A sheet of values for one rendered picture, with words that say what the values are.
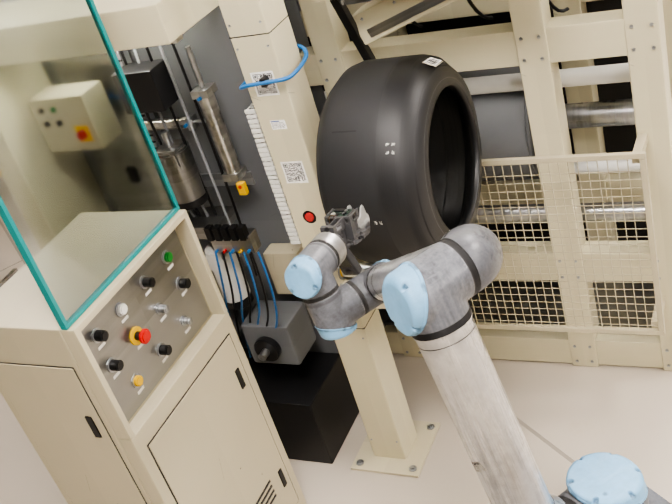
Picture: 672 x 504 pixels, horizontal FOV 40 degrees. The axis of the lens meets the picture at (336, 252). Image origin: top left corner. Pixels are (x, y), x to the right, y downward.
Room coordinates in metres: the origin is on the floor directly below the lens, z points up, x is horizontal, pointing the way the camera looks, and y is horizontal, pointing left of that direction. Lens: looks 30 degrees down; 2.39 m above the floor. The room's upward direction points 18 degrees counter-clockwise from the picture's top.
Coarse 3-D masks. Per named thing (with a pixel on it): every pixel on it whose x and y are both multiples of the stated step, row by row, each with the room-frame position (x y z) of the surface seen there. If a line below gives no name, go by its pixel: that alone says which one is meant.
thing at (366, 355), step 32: (224, 0) 2.54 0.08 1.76; (256, 0) 2.49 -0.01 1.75; (256, 32) 2.50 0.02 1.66; (288, 32) 2.57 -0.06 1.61; (256, 64) 2.52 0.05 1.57; (288, 64) 2.52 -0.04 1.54; (256, 96) 2.54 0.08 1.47; (288, 96) 2.49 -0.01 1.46; (288, 128) 2.50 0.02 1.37; (288, 160) 2.52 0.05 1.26; (288, 192) 2.54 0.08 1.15; (320, 224) 2.50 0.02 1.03; (352, 352) 2.52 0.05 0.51; (384, 352) 2.55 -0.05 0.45; (352, 384) 2.55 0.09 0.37; (384, 384) 2.50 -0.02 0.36; (384, 416) 2.50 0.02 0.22; (384, 448) 2.52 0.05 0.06
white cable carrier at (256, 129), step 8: (248, 112) 2.58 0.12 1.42; (248, 120) 2.58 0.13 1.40; (256, 120) 2.57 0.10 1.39; (256, 128) 2.59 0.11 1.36; (256, 136) 2.58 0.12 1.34; (256, 144) 2.58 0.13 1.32; (264, 144) 2.57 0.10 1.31; (264, 152) 2.58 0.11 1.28; (264, 160) 2.58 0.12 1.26; (272, 160) 2.59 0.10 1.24; (272, 168) 2.57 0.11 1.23; (272, 176) 2.57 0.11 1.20; (272, 184) 2.58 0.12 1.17; (280, 184) 2.57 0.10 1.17; (280, 192) 2.57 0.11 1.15; (280, 200) 2.57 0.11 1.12; (280, 208) 2.58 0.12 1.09; (288, 208) 2.57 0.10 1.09; (288, 216) 2.57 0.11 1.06; (288, 224) 2.58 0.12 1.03; (288, 232) 2.58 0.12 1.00; (296, 232) 2.57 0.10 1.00; (296, 240) 2.57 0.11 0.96
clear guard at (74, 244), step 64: (0, 0) 2.18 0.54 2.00; (64, 0) 2.34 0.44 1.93; (0, 64) 2.11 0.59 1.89; (64, 64) 2.26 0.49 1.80; (0, 128) 2.04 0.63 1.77; (64, 128) 2.19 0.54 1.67; (128, 128) 2.36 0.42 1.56; (0, 192) 1.97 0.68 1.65; (64, 192) 2.11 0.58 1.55; (128, 192) 2.28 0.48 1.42; (64, 256) 2.04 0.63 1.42; (128, 256) 2.20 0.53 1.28; (64, 320) 1.95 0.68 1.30
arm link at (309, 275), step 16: (320, 240) 1.88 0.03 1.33; (304, 256) 1.82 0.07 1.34; (320, 256) 1.82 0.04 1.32; (336, 256) 1.85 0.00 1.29; (288, 272) 1.80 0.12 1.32; (304, 272) 1.78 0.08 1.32; (320, 272) 1.78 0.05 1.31; (288, 288) 1.80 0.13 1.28; (304, 288) 1.78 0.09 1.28; (320, 288) 1.78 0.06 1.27
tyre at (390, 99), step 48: (336, 96) 2.37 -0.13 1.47; (384, 96) 2.28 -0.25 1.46; (432, 96) 2.29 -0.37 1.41; (336, 144) 2.26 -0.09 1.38; (432, 144) 2.65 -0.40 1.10; (480, 144) 2.53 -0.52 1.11; (336, 192) 2.21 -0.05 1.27; (384, 192) 2.14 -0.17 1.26; (432, 192) 2.16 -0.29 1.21; (480, 192) 2.47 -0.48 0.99; (384, 240) 2.16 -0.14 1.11; (432, 240) 2.14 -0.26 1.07
